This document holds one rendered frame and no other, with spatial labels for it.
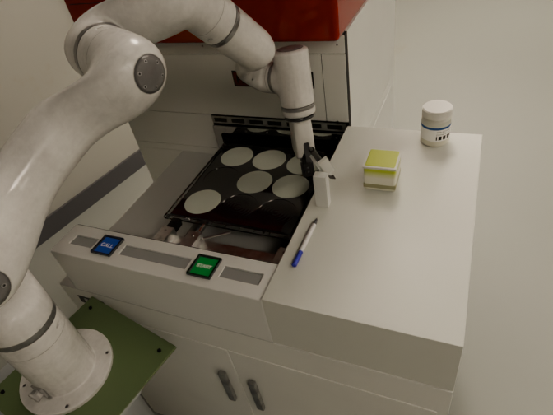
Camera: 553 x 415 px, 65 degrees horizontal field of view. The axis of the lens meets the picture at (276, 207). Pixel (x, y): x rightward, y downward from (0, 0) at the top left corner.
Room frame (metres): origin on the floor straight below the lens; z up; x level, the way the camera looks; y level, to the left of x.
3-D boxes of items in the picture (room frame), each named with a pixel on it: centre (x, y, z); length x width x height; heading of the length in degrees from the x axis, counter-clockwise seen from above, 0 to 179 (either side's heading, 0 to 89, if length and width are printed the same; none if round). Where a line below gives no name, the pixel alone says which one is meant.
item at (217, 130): (1.16, -0.04, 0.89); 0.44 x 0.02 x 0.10; 61
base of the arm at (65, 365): (0.53, 0.50, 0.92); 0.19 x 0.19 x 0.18
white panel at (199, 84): (1.26, 0.10, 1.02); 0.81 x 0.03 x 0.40; 61
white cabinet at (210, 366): (0.84, 0.03, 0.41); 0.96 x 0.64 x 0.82; 61
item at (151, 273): (0.69, 0.28, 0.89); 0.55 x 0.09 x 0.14; 61
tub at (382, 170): (0.78, -0.25, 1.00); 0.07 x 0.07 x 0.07; 61
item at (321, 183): (0.76, -0.11, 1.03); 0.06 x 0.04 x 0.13; 151
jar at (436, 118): (0.90, -0.43, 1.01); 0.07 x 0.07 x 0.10
